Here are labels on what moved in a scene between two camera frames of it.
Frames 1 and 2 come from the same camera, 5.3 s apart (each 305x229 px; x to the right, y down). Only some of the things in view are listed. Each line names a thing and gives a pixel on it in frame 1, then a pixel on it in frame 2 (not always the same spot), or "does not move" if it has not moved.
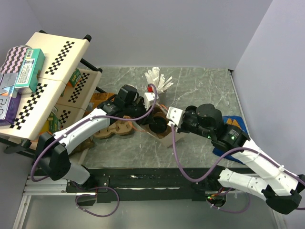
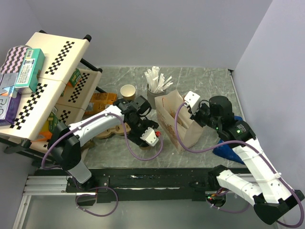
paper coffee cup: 159,114 → 147,148
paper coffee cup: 128,88 does not move
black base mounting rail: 117,184 does not move
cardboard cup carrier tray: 121,127 does not move
